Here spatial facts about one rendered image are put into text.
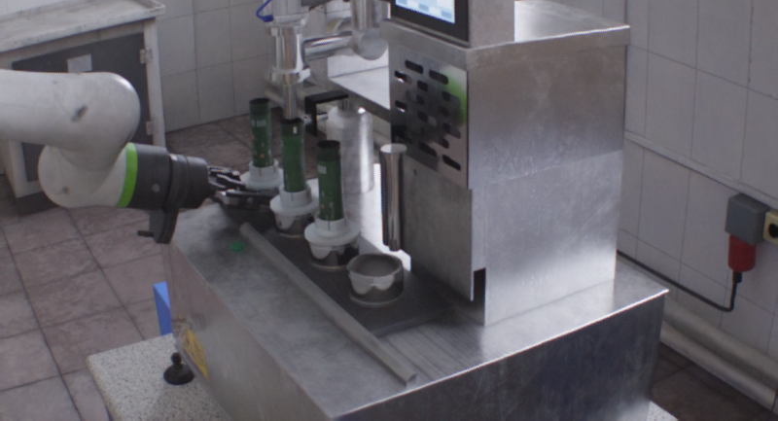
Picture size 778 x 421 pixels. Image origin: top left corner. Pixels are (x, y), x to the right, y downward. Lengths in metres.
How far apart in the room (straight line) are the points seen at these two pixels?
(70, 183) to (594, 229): 0.68
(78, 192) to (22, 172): 2.93
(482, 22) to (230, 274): 0.50
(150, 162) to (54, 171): 0.15
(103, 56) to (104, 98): 2.96
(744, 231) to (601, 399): 1.43
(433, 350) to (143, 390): 0.61
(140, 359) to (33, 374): 1.49
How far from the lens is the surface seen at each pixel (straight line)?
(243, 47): 5.14
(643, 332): 1.27
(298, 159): 1.33
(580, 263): 1.22
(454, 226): 1.12
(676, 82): 2.81
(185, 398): 1.55
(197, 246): 1.39
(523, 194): 1.12
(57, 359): 3.18
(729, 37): 2.63
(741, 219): 2.63
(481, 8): 1.01
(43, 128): 1.20
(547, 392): 1.19
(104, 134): 1.21
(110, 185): 1.33
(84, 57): 4.15
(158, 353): 1.68
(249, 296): 1.25
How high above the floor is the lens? 1.62
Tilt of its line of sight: 24 degrees down
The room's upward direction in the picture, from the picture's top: 1 degrees counter-clockwise
